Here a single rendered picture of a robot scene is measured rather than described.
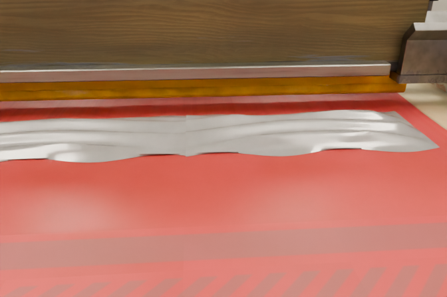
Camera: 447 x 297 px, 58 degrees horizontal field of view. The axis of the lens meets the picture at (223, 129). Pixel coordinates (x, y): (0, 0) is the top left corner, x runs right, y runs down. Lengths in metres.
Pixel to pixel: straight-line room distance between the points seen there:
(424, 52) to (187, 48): 0.20
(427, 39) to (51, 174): 0.30
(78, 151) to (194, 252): 0.13
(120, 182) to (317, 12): 0.21
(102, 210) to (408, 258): 0.15
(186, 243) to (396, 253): 0.10
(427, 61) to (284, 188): 0.19
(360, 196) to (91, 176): 0.16
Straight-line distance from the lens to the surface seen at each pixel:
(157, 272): 0.19
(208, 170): 0.26
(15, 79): 0.36
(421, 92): 0.44
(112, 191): 0.24
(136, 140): 0.29
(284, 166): 0.26
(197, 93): 0.36
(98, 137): 0.30
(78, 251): 0.21
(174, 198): 0.23
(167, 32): 0.34
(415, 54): 0.38
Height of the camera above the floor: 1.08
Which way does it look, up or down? 24 degrees down
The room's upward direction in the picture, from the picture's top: straight up
